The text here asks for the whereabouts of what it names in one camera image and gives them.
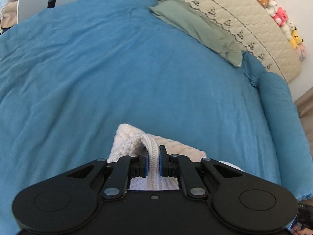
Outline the beige curtain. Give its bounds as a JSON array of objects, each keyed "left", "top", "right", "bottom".
[{"left": 295, "top": 88, "right": 313, "bottom": 154}]

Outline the green pillow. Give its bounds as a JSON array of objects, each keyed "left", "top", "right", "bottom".
[{"left": 150, "top": 0, "right": 242, "bottom": 67}]

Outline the cream quilted headboard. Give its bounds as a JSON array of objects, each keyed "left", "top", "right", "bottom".
[{"left": 183, "top": 0, "right": 302, "bottom": 83}]

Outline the pink plush toy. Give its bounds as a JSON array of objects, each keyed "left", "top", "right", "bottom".
[{"left": 273, "top": 7, "right": 289, "bottom": 27}]

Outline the red and white knit sweater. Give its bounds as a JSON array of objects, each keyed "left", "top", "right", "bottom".
[{"left": 107, "top": 123, "right": 245, "bottom": 192}]

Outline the yellow plush toy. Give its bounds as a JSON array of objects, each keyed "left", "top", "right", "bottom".
[{"left": 290, "top": 29, "right": 303, "bottom": 49}]

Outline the blue bed sheet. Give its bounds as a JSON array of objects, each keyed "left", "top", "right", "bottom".
[{"left": 1, "top": 0, "right": 312, "bottom": 234}]

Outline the white plush toy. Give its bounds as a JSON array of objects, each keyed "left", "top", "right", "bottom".
[{"left": 266, "top": 0, "right": 278, "bottom": 17}]

